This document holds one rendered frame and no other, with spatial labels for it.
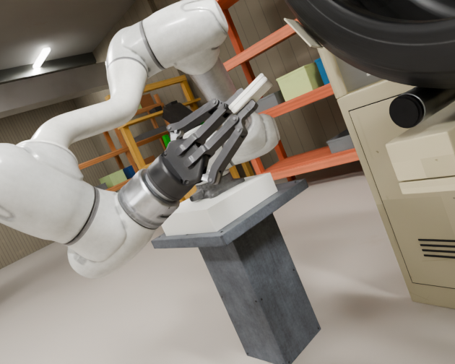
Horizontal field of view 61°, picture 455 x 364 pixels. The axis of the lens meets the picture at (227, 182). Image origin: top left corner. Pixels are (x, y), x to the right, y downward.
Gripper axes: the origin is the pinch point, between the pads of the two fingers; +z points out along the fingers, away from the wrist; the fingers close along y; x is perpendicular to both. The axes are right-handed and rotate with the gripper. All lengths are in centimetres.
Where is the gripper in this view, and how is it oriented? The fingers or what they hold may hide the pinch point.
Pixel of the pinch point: (250, 95)
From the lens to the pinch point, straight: 59.8
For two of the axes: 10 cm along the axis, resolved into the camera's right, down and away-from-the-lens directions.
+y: 6.0, 7.4, -3.1
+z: 7.0, -6.7, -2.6
